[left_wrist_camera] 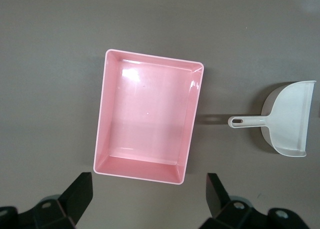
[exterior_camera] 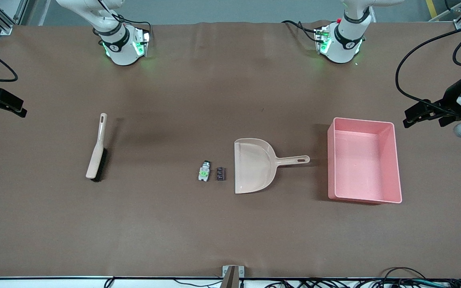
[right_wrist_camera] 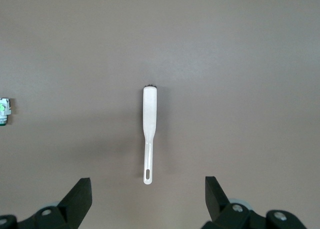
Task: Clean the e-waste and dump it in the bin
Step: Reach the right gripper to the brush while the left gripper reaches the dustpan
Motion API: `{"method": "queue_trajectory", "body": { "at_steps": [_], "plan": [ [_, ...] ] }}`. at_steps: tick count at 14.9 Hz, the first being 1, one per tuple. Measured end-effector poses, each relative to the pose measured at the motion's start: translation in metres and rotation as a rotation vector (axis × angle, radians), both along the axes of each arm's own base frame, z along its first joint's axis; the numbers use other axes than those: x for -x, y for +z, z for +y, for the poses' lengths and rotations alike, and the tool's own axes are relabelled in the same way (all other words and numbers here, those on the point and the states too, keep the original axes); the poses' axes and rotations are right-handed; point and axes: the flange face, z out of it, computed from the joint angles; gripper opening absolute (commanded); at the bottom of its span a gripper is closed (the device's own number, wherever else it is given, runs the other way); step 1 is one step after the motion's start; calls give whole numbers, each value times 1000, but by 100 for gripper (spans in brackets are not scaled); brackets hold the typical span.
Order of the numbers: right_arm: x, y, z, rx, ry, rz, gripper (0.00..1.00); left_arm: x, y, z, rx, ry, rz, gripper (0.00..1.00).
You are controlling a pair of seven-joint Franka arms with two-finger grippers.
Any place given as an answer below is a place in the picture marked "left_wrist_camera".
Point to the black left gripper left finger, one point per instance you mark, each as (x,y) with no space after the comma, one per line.
(75,196)

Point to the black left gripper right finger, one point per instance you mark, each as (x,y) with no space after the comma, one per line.
(217,196)

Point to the beige plastic dustpan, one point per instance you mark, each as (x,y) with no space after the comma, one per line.
(287,119)

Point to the pink plastic bin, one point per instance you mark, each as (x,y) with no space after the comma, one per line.
(147,114)

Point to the brown table cover mat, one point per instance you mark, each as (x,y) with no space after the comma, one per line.
(50,64)

